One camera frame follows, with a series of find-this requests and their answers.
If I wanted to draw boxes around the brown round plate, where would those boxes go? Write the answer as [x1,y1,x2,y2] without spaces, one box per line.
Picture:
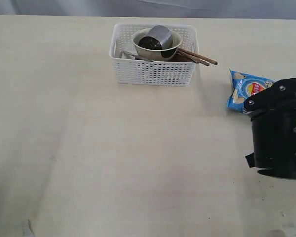
[171,54,193,62]

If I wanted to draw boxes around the silver metal fork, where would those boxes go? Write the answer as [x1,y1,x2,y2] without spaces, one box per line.
[122,50,154,62]

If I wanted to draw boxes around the brown wooden chopstick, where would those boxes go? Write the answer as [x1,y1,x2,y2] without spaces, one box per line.
[178,48,218,65]
[177,51,210,66]

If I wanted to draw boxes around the white ceramic bowl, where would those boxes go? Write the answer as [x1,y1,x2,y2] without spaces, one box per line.
[132,28,183,61]

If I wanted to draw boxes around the blue potato chips bag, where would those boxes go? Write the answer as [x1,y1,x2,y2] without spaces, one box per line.
[227,70,275,113]

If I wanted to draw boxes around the stainless steel cup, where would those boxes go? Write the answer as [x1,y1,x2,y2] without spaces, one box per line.
[138,25,173,50]

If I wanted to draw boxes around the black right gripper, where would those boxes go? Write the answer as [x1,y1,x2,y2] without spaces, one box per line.
[243,78,296,180]

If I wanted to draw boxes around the white perforated plastic basket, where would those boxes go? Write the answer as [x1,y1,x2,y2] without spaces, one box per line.
[109,23,196,86]

